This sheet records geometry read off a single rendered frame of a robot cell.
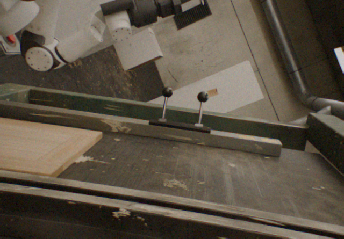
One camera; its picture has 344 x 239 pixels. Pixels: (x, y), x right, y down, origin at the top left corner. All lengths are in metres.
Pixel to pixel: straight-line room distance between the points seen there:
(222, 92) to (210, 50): 4.52
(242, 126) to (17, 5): 0.94
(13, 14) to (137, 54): 5.49
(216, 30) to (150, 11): 8.06
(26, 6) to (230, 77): 4.16
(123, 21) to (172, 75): 8.09
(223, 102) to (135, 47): 2.19
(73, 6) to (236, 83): 2.37
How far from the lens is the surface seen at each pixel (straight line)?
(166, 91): 1.03
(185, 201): 0.51
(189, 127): 1.00
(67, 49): 1.06
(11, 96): 1.31
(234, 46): 8.99
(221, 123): 1.23
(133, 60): 5.96
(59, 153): 0.80
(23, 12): 0.49
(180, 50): 9.06
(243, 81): 4.56
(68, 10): 3.49
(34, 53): 1.07
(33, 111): 1.13
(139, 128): 1.01
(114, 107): 1.27
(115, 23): 0.99
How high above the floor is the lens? 1.63
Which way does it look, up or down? 10 degrees down
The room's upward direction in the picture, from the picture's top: 68 degrees clockwise
